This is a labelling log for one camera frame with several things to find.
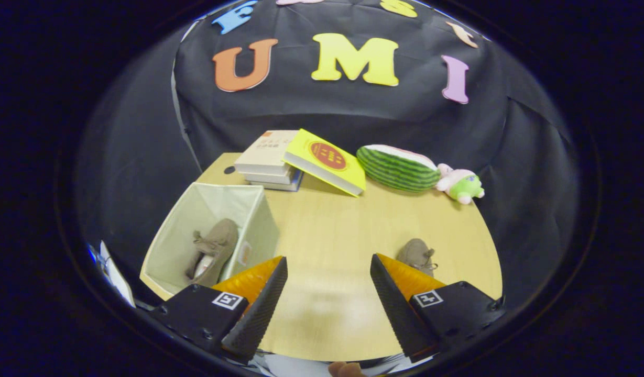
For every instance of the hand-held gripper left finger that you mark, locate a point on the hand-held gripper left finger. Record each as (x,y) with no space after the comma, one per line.
(261,309)

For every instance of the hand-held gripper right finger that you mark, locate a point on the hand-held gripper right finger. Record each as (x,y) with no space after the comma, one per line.
(395,309)

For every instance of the brown fuzzy shoe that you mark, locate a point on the brown fuzzy shoe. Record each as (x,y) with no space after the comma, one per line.
(217,246)
(416,251)

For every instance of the beige fabric storage box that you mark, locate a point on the beige fabric storage box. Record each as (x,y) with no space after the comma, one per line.
(259,225)

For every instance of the blue cover book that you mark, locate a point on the blue cover book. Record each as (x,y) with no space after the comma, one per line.
(280,187)

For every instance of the white book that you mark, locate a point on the white book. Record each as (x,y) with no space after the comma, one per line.
(266,178)

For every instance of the watermelon slice plush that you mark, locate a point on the watermelon slice plush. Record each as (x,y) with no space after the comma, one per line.
(395,170)

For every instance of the pink green plush toy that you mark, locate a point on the pink green plush toy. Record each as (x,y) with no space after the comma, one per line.
(460,183)

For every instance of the blue printed object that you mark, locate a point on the blue printed object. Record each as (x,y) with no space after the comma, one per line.
(115,275)

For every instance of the beige book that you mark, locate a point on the beige book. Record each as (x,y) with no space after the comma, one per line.
(266,149)

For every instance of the yellow book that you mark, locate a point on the yellow book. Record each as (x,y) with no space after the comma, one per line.
(327,162)

